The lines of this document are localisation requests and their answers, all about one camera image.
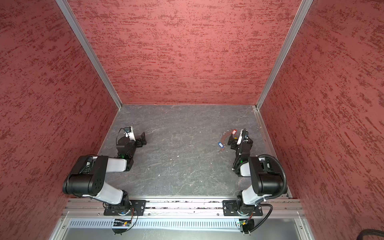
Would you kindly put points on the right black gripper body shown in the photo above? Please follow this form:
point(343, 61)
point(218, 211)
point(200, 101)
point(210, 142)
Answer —
point(237, 141)

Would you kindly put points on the right circuit board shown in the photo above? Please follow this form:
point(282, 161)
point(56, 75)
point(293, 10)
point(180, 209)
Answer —
point(246, 226)

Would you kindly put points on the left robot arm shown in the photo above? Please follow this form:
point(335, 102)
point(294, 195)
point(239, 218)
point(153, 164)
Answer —
point(87, 177)

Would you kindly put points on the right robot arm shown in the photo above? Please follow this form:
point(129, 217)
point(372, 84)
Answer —
point(268, 178)

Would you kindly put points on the aluminium corner post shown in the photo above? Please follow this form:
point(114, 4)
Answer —
point(291, 35)
point(79, 33)

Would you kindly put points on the aluminium mounting rail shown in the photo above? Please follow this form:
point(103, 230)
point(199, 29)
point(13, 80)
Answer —
point(182, 207)

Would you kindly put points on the right aluminium corner post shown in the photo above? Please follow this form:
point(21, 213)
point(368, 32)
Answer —
point(291, 35)

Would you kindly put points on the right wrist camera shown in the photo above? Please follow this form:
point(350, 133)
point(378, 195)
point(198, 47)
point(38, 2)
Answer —
point(244, 137)

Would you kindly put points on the left circuit board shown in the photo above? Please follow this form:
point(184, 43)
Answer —
point(121, 223)

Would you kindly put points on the left aluminium corner post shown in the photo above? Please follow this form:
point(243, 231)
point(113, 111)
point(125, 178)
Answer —
point(79, 33)

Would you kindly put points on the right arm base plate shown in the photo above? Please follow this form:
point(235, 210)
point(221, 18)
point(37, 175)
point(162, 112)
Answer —
point(233, 208)

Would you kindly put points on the circuit board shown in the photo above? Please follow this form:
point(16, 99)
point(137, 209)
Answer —
point(121, 223)
point(246, 226)

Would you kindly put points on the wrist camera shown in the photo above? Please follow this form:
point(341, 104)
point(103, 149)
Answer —
point(129, 133)
point(244, 137)

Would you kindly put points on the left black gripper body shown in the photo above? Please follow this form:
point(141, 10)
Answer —
point(139, 141)

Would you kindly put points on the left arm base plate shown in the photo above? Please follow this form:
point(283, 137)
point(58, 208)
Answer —
point(134, 207)

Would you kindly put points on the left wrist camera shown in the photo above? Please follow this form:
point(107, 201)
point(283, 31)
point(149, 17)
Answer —
point(129, 133)

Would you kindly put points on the white slotted cable duct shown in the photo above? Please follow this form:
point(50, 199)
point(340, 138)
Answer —
point(168, 224)

